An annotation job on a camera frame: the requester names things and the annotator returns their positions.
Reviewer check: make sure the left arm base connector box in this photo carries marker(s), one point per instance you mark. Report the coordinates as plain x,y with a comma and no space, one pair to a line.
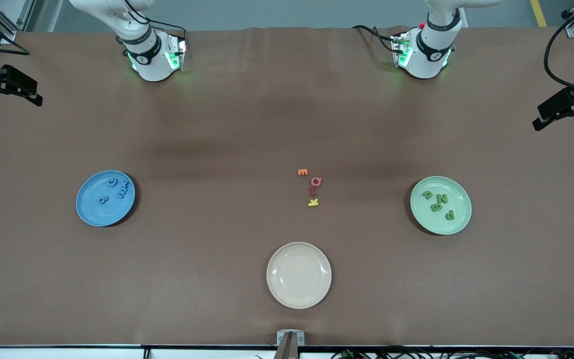
400,47

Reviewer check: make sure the blue letter X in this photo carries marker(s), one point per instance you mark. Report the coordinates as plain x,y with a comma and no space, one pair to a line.
126,186

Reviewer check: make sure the blue plate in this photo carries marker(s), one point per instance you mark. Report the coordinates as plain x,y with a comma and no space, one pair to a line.
92,209

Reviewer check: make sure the yellow letter K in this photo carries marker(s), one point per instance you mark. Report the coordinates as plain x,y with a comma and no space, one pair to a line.
312,202

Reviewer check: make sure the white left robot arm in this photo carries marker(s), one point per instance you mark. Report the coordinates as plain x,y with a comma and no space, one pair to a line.
429,55

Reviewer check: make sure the green letter J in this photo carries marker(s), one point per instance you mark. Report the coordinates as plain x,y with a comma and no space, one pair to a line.
425,195

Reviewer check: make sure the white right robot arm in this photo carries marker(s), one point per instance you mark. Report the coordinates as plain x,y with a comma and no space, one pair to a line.
150,60

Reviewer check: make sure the green letter d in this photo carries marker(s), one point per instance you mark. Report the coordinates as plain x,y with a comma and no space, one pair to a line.
451,215

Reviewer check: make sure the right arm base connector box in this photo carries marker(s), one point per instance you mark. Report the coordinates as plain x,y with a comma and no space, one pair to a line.
175,52

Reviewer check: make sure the blue letter G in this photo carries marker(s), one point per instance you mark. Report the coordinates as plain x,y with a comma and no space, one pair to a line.
109,182

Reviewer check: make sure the white table edge rail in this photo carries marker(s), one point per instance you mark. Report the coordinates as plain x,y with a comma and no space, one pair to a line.
68,354

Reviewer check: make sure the beige plate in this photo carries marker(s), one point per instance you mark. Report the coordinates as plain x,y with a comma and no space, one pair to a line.
299,275

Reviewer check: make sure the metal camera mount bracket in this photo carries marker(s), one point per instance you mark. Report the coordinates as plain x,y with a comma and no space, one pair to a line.
299,339

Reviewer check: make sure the red letter J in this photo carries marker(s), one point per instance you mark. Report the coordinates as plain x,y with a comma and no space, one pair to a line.
313,190

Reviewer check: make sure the green letter N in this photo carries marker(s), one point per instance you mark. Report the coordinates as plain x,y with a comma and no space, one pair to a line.
443,198

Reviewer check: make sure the green letter B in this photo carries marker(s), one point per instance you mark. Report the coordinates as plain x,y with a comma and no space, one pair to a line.
436,207

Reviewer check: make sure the red letter Q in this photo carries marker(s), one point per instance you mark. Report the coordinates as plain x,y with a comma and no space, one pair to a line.
312,182

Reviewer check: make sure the blue number 6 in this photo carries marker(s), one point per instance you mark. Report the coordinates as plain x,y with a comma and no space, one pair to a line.
100,200

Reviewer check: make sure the brown table cover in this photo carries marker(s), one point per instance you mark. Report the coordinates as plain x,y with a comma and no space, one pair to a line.
217,299

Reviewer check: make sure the blue letter E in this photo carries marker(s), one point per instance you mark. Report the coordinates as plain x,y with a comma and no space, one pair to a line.
122,194

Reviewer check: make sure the green plate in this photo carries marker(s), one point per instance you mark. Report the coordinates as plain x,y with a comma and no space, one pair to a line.
426,222

